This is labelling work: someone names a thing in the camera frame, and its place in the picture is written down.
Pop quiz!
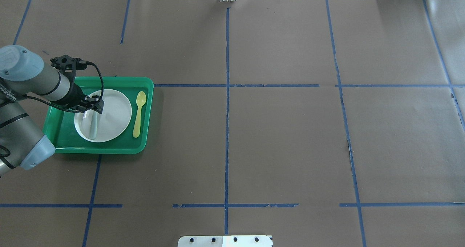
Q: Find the white round plate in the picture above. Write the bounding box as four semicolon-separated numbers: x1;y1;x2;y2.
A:
74;89;132;143

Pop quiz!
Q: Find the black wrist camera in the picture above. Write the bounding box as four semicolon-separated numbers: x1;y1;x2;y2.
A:
50;54;88;73

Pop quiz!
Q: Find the yellow plastic spoon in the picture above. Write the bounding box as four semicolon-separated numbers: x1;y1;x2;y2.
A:
133;91;147;138

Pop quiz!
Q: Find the pale blue plastic fork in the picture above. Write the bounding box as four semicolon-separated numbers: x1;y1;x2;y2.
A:
81;110;100;141

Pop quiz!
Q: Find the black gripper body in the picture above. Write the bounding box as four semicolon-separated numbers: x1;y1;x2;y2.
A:
68;89;95;113

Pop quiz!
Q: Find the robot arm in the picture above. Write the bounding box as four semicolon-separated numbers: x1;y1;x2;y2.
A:
0;45;104;175

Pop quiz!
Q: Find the white camera stand pillar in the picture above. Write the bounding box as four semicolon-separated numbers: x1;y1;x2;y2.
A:
177;235;274;247

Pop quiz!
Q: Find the green plastic tray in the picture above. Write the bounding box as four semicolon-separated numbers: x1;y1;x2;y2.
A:
43;77;153;154

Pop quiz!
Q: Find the black camera cable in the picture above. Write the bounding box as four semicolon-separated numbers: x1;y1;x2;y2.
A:
22;60;105;113

